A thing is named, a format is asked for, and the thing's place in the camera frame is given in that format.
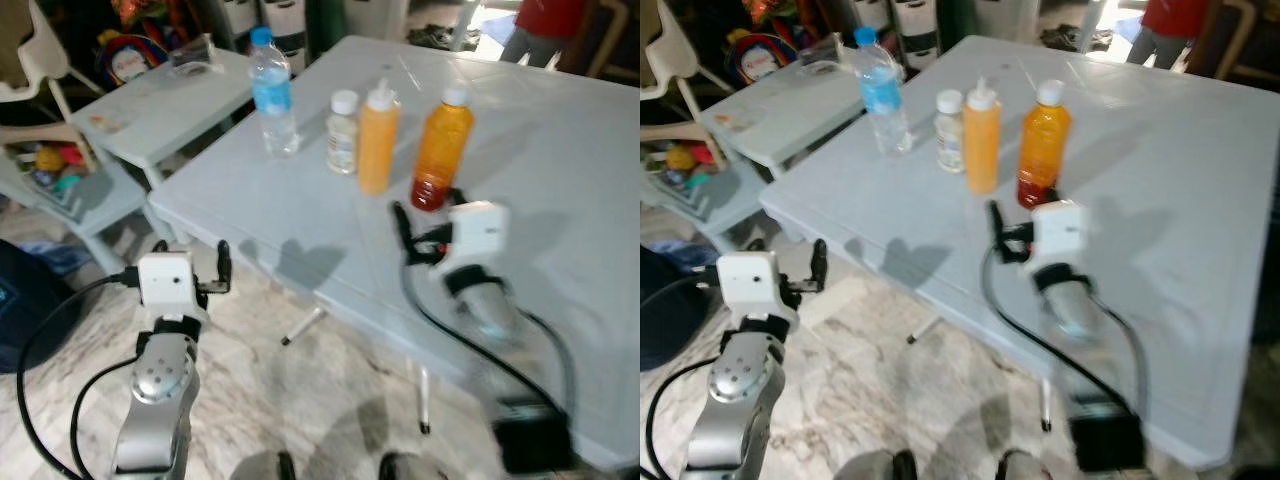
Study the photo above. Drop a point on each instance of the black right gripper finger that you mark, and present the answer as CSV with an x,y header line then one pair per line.
x,y
401,230
995,228

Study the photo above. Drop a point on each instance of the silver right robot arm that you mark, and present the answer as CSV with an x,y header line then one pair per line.
x,y
1070,310
490,312

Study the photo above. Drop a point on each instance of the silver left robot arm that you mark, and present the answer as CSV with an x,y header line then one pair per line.
x,y
160,390
740,390

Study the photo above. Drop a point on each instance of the low pale blue table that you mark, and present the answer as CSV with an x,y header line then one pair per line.
x,y
95,205
690,200

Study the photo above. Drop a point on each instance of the orange squeeze bottle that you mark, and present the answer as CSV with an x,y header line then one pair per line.
x,y
982,140
378,140

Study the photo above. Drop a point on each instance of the orange juice bottle white cap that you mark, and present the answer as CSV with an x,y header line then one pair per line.
x,y
442,150
1043,145

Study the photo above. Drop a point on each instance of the small white capped bottle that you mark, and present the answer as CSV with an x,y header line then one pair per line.
x,y
950,140
342,140

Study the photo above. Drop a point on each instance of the dark blue bag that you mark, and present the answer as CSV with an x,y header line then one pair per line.
x,y
665,310
35,310

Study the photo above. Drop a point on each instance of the small pale blue plastic table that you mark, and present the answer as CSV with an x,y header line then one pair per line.
x,y
170,110
780,120

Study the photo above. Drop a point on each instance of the large pale blue plastic table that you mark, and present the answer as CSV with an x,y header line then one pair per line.
x,y
560,150
1170,150

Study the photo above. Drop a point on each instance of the clear water bottle blue cap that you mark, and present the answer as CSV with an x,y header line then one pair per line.
x,y
273,100
883,100

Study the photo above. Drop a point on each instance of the colourful printed bag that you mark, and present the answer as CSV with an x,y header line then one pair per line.
x,y
135,60
760,55

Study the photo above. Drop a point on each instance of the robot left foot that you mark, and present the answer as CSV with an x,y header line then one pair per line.
x,y
880,468
262,468

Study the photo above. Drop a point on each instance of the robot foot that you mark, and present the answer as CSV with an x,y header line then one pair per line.
x,y
880,468
262,468
1022,467
410,468

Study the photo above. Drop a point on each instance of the clear plastic container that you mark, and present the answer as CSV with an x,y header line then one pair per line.
x,y
195,58
825,55

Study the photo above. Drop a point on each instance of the white plastic chair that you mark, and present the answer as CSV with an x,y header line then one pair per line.
x,y
670,55
35,60

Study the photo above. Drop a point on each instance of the black rectangular box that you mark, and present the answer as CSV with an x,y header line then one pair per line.
x,y
535,435
1105,438

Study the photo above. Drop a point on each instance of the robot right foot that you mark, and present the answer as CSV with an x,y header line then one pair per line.
x,y
410,468
1022,467

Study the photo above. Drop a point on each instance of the person in red shirt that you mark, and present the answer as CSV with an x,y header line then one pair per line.
x,y
1170,25
545,25

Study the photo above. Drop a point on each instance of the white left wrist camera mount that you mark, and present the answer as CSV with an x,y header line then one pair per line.
x,y
748,282
165,282

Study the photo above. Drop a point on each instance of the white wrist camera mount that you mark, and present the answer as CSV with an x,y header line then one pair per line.
x,y
748,282
1060,232
478,232
165,282

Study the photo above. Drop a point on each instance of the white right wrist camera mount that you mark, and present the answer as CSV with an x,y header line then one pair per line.
x,y
1060,232
478,232

